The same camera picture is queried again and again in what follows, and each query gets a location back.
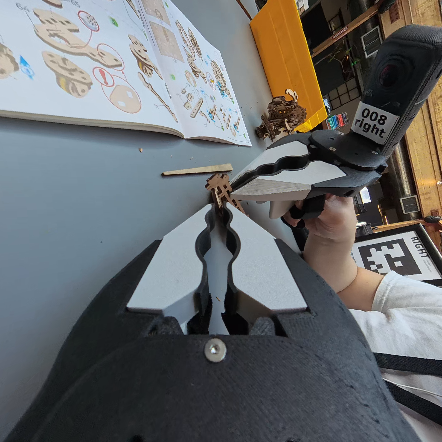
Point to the long notched wooden part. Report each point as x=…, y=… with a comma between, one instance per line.
x=218, y=184

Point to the assembled brown wooden model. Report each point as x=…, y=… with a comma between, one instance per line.
x=286, y=112

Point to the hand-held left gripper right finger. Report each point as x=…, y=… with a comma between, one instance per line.
x=266, y=276

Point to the open assembly instruction booklet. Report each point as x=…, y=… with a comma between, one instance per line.
x=155, y=86

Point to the small wooden gear subassembly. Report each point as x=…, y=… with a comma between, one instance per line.
x=264, y=131

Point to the person's right hand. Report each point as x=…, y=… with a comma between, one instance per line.
x=331, y=217

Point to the framed black-and-white marker sign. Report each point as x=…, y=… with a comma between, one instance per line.
x=390, y=259

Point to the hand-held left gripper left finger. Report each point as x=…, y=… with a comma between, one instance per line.
x=165, y=276

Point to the person's right forearm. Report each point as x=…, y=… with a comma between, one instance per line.
x=331, y=269

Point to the person's white shirt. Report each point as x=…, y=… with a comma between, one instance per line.
x=407, y=328

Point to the tapered wooden stick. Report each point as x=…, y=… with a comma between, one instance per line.
x=200, y=170

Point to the silver air duct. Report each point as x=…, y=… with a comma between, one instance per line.
x=400, y=179

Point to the row of coloured pens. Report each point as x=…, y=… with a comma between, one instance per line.
x=336, y=121

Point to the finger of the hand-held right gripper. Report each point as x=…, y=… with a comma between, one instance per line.
x=276, y=193
x=276, y=157

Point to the wooden part with wheel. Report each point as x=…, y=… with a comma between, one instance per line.
x=236, y=206

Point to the yellow plastic bin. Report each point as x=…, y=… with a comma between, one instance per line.
x=286, y=51

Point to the white vent grille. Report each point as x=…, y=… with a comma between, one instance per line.
x=371, y=41

